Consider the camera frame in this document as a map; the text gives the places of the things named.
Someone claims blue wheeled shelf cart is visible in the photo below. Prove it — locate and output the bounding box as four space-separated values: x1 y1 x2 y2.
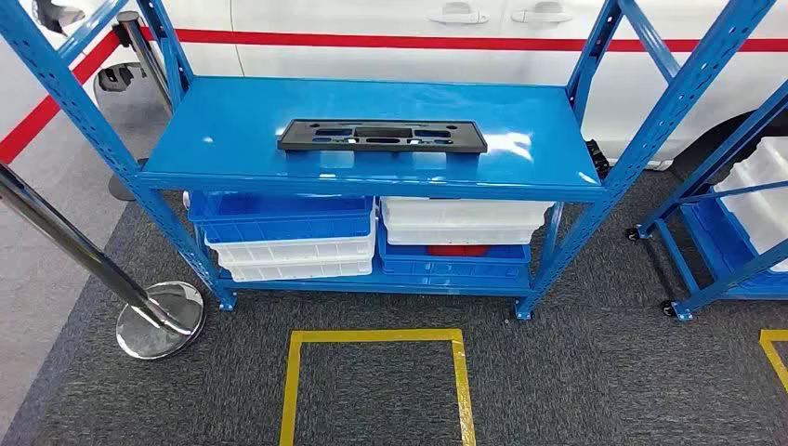
626 80 788 322

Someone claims chrome stanchion post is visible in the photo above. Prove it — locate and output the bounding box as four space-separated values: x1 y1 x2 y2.
0 161 206 361
115 10 177 118

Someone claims black plastic bumper bracket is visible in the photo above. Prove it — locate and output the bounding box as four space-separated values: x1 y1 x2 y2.
277 118 489 155

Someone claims blue plastic bin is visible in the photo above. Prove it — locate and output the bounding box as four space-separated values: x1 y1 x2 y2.
187 191 375 244
679 195 788 292
376 218 533 278

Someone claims blue metal shelf rack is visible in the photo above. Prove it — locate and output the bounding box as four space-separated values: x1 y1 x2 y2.
0 0 780 322

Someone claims white plastic bin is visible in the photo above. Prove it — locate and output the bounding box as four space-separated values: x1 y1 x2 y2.
379 196 556 230
204 212 378 267
384 220 547 247
221 255 375 283
714 136 788 273

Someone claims red barrier belt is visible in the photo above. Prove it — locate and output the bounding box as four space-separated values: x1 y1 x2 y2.
0 31 121 166
139 27 788 54

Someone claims black ribbed object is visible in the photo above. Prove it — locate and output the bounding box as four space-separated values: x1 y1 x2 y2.
584 139 611 179

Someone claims yellow floor tape square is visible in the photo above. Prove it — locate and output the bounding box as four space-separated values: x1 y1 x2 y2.
758 329 788 395
278 328 479 446

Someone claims white car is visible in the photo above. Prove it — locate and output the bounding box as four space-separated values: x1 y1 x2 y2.
0 0 788 174

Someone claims red plastic item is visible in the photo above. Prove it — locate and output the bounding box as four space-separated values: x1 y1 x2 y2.
426 244 491 258

